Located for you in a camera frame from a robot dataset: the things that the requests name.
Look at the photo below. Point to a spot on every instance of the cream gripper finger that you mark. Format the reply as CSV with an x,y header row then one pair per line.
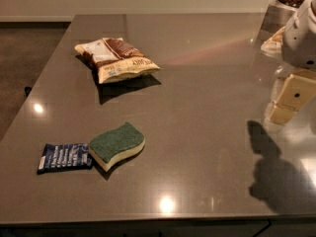
x,y
290,95

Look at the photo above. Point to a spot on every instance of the brown and white chip bag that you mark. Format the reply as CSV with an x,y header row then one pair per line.
x,y
115,59

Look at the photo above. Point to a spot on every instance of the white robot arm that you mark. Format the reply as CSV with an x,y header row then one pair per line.
x,y
295,43

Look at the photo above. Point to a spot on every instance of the green and yellow sponge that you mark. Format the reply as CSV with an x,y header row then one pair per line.
x,y
116,145

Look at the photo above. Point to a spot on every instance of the dark blue snack packet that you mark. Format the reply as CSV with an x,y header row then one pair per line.
x,y
65,157

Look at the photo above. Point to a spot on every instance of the small black object on floor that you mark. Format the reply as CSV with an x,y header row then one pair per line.
x,y
28,90

